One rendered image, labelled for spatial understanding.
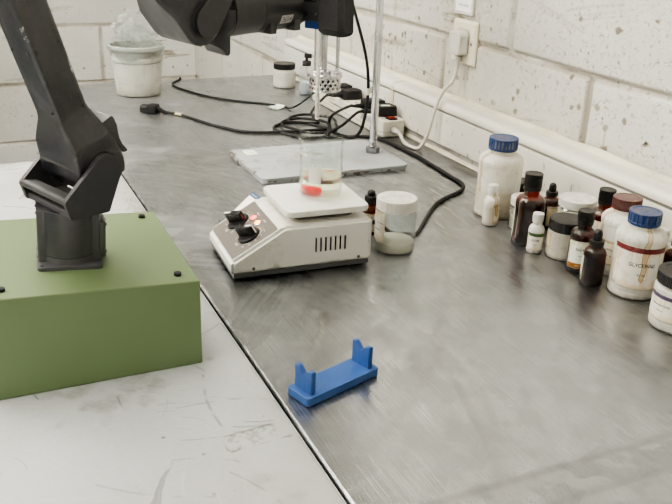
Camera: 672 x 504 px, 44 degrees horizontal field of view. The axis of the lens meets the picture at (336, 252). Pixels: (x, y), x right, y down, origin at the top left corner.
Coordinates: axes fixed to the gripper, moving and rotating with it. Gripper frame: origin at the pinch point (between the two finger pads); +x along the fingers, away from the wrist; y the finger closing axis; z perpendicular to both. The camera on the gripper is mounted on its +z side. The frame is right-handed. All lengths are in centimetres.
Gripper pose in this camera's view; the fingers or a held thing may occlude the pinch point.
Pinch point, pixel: (318, 0)
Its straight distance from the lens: 110.4
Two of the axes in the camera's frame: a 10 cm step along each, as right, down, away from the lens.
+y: -7.6, -2.7, 5.9
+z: 0.2, -9.2, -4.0
